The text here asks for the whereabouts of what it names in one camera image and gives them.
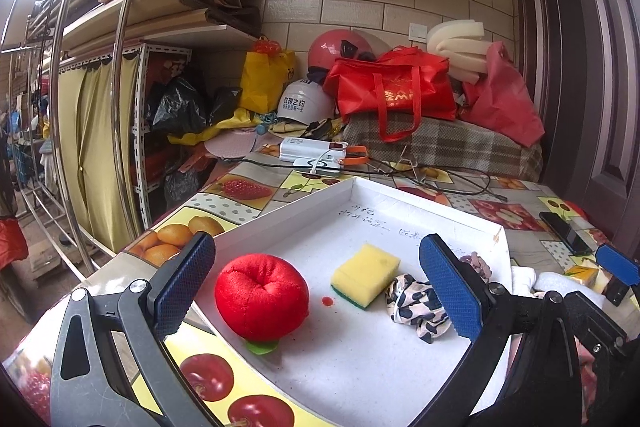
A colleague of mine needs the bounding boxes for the white cardboard tray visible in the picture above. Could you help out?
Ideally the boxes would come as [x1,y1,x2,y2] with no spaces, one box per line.
[197,177,513,427]

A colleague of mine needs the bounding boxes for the small black plastic bag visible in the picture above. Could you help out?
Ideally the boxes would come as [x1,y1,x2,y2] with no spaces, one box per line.
[209,87,243,125]

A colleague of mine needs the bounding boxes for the wooden boards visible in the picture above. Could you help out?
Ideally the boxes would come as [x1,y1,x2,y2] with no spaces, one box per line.
[60,0,261,55]

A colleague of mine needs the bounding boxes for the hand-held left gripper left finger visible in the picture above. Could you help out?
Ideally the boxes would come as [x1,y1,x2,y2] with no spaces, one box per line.
[50,232,221,427]

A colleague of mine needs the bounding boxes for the white helmet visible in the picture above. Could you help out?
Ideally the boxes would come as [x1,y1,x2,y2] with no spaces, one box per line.
[276,78,336,126]

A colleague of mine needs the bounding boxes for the white cloth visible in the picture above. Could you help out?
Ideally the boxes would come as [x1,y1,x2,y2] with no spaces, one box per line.
[510,264,538,296]

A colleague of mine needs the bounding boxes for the yellow curtain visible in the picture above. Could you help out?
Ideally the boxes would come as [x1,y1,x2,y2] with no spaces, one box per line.
[57,57,142,253]

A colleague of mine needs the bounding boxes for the pink helmet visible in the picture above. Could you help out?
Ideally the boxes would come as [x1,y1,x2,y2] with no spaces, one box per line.
[307,28,388,72]

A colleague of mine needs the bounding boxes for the white plastic bag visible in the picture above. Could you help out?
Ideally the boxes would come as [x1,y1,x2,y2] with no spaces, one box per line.
[534,271,608,304]

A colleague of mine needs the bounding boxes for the yellow cloth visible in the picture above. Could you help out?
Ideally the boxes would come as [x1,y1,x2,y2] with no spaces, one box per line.
[167,107,281,146]

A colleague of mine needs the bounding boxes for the steel clothes rack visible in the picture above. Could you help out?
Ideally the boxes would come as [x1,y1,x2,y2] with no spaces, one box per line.
[0,0,166,278]

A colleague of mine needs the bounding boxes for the black smartphone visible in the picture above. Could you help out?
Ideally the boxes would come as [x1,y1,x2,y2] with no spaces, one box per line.
[539,211,593,256]

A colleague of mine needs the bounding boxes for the yellow packet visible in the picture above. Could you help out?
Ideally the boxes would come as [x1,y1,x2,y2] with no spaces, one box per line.
[564,264,599,286]

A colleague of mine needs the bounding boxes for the red tote bag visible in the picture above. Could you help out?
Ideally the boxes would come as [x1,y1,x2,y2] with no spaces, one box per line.
[322,47,458,144]

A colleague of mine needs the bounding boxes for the pink scrunchie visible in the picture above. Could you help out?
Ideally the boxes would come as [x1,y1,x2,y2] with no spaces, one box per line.
[460,254,494,281]

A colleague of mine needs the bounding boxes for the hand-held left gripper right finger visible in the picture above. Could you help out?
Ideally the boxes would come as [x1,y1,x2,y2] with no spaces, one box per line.
[419,234,592,427]

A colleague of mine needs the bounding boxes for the red plush apple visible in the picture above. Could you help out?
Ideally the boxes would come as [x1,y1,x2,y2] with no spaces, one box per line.
[215,254,311,356]

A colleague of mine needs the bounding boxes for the dark brown door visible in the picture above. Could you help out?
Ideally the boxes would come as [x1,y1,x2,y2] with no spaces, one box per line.
[500,0,640,253]

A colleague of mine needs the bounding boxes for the leopard print scrunchie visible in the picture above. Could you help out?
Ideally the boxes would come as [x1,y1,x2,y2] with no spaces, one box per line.
[385,273,451,345]

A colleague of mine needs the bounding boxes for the red plastic bag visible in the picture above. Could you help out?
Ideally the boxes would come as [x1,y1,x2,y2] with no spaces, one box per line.
[457,42,546,148]

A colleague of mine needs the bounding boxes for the white charger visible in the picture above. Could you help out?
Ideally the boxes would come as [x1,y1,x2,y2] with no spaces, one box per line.
[292,158,347,174]

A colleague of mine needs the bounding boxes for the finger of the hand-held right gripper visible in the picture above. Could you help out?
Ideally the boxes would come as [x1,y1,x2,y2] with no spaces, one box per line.
[596,244,640,307]
[570,293,631,427]

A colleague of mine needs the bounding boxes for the yellow shopping bag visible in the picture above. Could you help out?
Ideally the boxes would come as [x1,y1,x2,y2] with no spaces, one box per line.
[239,38,297,114]

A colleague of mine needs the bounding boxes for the pink sun hat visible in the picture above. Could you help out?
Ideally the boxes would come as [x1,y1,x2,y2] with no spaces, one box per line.
[205,129,258,158]

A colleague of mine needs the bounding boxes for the yellow sponge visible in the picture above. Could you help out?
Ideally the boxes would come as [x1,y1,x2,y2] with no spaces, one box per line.
[331,243,402,309]

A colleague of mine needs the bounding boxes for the black cable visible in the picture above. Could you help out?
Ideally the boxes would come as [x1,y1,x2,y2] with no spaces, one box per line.
[240,157,507,204]

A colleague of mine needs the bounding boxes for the large black plastic bag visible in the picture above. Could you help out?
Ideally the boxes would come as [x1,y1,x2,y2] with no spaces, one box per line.
[150,77,208,138]

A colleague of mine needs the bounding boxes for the plaid blanket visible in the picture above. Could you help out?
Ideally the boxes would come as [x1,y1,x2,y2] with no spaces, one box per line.
[342,112,543,182]

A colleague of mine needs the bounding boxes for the white power bank with cable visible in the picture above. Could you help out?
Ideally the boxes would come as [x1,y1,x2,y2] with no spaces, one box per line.
[279,136,351,162]

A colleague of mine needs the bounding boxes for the white foam stack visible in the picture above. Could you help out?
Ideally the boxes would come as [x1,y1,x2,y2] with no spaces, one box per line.
[426,21,494,85]

